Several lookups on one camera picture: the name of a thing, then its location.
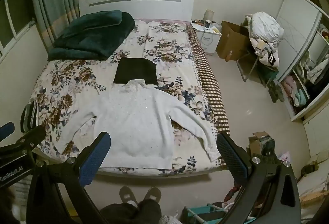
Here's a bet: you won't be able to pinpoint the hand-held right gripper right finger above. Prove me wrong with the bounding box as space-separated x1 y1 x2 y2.
216 132 301 224

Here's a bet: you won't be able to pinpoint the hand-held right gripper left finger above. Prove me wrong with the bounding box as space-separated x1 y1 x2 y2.
26 132 111 224

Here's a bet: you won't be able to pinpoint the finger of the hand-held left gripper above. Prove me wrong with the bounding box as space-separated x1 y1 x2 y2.
0 125 46 155
0 122 15 140

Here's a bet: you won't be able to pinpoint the white knit sweater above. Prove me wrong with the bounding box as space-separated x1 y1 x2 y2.
55 80 221 170

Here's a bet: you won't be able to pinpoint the pile of white clothes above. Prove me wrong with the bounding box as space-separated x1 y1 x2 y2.
244 11 285 68

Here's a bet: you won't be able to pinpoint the dark striped garment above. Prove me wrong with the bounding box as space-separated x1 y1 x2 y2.
21 101 39 134

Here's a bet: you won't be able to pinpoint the small open cardboard box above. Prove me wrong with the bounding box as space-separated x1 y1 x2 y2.
248 132 275 158

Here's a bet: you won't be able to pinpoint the person's left slipper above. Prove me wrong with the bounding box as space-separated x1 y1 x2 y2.
119 186 137 205

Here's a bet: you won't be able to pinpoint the person's slipper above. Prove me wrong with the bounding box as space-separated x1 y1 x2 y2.
144 187 162 204
119 186 137 205

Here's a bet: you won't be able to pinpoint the teal plastic basket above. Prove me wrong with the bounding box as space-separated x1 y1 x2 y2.
182 203 255 224

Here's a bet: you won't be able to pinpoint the person's dark trouser legs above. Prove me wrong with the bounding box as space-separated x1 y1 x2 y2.
99 200 162 224

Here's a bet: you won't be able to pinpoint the person's right slipper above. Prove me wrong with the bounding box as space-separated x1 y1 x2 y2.
144 187 162 204

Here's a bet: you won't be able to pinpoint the brown checked sheet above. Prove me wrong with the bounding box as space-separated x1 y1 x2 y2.
186 25 230 134

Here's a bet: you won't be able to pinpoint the black folded garment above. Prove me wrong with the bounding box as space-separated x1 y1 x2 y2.
113 58 157 85

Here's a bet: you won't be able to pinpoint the folding chair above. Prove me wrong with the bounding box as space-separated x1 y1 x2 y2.
236 52 279 86

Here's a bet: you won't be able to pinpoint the window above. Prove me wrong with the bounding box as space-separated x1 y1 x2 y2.
0 0 36 57

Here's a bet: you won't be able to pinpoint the dark green blanket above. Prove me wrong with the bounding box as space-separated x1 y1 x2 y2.
47 10 135 61

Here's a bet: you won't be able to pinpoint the large cardboard box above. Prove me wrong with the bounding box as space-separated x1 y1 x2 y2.
215 21 251 61

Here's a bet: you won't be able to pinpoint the white nightstand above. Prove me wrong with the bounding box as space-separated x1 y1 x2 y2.
191 21 222 56

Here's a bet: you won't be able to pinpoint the floral bed sheet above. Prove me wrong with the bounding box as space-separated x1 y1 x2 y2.
27 18 230 178

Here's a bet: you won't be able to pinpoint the white wardrobe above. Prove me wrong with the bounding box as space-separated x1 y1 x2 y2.
274 0 329 122

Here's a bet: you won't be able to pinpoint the white headboard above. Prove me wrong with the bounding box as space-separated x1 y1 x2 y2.
78 0 195 21

